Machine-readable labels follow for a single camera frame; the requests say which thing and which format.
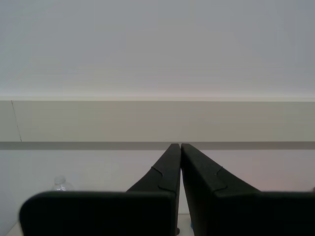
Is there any clear plastic water bottle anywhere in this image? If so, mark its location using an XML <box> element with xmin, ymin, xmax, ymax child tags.
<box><xmin>52</xmin><ymin>175</ymin><xmax>75</xmax><ymax>192</ymax></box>

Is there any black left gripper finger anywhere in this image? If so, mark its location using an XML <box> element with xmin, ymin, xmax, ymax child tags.
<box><xmin>19</xmin><ymin>143</ymin><xmax>182</xmax><ymax>236</ymax></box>
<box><xmin>181</xmin><ymin>143</ymin><xmax>315</xmax><ymax>236</ymax></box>

